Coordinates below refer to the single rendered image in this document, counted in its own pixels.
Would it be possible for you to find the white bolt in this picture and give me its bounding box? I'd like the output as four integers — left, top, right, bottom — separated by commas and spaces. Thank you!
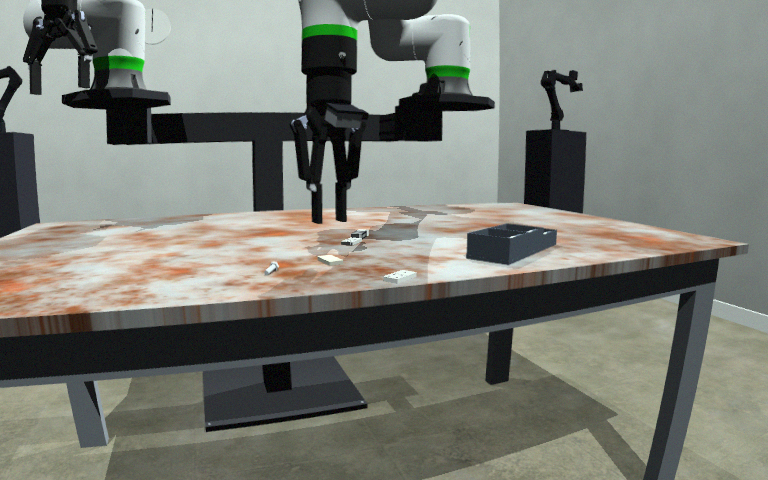
264, 262, 279, 275

